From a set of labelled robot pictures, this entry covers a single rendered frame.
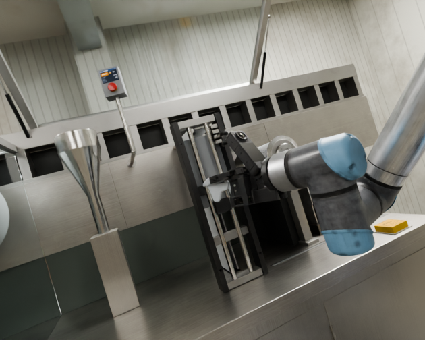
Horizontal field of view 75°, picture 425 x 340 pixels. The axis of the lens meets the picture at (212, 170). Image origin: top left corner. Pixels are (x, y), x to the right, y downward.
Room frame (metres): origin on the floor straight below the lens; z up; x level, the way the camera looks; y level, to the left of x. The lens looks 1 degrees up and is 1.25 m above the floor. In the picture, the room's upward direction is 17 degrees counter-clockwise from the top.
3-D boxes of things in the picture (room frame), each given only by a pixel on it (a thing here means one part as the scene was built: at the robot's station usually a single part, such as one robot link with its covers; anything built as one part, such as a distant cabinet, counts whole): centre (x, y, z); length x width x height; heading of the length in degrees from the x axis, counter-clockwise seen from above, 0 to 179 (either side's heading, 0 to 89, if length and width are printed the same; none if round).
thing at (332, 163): (0.47, -0.19, 1.21); 0.11 x 0.08 x 0.09; 41
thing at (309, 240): (1.06, -0.27, 1.05); 0.06 x 0.05 x 0.31; 19
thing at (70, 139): (0.98, 0.43, 1.50); 0.14 x 0.14 x 0.06
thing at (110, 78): (0.96, 0.24, 1.66); 0.07 x 0.07 x 0.10; 6
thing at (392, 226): (0.94, -0.52, 0.91); 0.07 x 0.07 x 0.02; 19
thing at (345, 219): (0.48, -0.20, 1.12); 0.11 x 0.08 x 0.11; 131
